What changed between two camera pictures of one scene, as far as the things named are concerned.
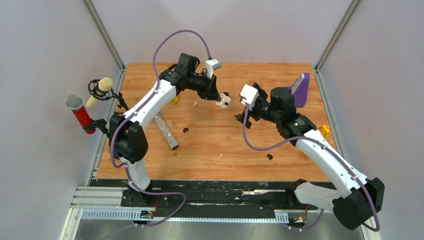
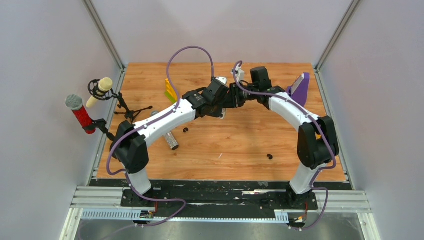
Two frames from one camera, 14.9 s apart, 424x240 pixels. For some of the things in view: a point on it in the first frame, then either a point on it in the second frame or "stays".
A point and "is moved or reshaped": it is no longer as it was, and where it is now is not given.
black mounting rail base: x=184 y=194 stays
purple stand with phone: x=300 y=89 stays
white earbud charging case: x=225 y=102 is moved or reshaped
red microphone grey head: x=75 y=102 stays
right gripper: x=262 y=98 -> x=235 y=101
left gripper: x=210 y=92 -> x=218 y=113
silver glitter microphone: x=166 y=131 stays
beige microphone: x=105 y=84 stays
